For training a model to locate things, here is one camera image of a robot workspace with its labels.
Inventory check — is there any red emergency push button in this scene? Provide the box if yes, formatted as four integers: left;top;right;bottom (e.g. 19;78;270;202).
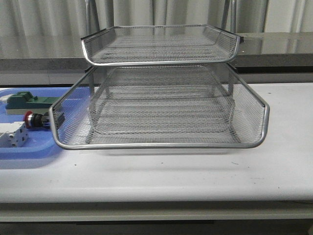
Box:
23;111;52;130

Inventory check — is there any blue plastic tray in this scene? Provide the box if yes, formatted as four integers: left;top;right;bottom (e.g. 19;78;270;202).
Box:
0;87;69;169

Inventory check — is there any grey stone ledge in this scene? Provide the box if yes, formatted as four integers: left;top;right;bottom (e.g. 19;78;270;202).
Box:
0;32;313;71

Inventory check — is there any silver metal rack frame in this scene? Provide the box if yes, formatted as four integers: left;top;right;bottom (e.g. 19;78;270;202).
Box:
84;0;245;145

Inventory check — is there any green and beige switch block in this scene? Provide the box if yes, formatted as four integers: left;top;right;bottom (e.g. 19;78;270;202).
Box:
5;92;59;115

